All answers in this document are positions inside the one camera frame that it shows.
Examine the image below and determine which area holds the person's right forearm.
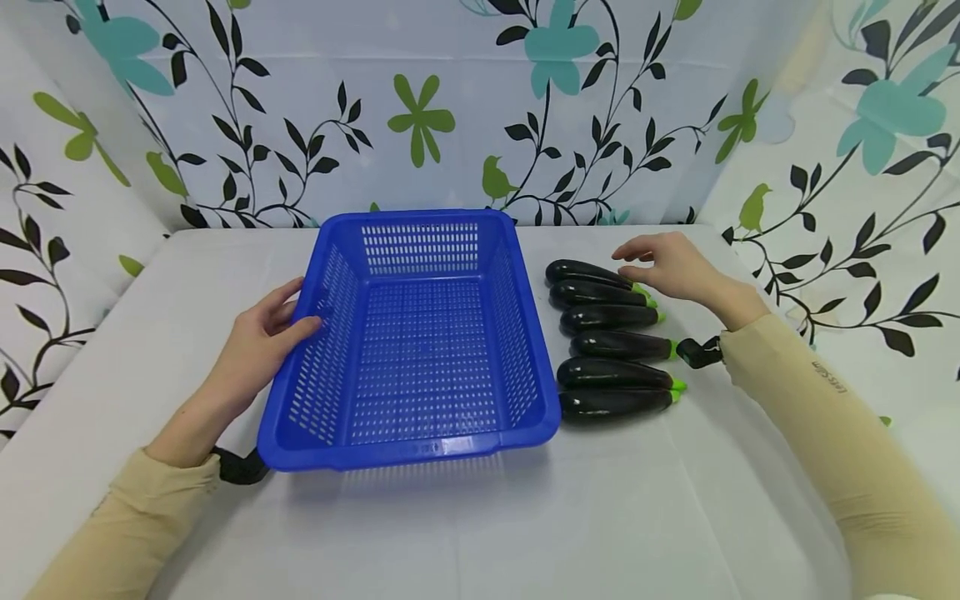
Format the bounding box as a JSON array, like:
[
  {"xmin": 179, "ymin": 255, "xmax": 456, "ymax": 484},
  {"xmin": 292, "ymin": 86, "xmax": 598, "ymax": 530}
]
[{"xmin": 708, "ymin": 277, "xmax": 960, "ymax": 600}]

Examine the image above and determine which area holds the blue plastic slotted basket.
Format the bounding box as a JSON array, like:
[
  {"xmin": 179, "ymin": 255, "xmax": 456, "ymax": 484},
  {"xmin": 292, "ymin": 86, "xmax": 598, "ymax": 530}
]
[{"xmin": 257, "ymin": 209, "xmax": 563, "ymax": 473}]

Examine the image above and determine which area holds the person's right hand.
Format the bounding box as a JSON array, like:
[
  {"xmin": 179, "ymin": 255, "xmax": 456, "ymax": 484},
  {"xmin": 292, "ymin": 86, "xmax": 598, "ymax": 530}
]
[{"xmin": 611, "ymin": 232, "xmax": 730, "ymax": 323}]

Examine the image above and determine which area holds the row of black eggplants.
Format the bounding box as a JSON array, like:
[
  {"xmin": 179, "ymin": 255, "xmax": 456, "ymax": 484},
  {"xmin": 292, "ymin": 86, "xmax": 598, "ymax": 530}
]
[{"xmin": 545, "ymin": 259, "xmax": 688, "ymax": 423}]

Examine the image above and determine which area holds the black wrist band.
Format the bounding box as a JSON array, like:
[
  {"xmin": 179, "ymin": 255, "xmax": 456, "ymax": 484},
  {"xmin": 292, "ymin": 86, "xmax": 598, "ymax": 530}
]
[
  {"xmin": 677, "ymin": 335, "xmax": 725, "ymax": 370},
  {"xmin": 212, "ymin": 447, "xmax": 270, "ymax": 486}
]

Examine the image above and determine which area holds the person's left hand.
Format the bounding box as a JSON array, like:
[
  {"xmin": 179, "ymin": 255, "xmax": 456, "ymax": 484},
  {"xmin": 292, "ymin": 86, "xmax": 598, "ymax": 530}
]
[{"xmin": 197, "ymin": 277, "xmax": 325, "ymax": 419}]

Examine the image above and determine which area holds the person's left forearm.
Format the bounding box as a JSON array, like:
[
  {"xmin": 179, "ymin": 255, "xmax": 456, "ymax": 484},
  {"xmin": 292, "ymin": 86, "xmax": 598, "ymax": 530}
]
[{"xmin": 26, "ymin": 398, "xmax": 245, "ymax": 600}]

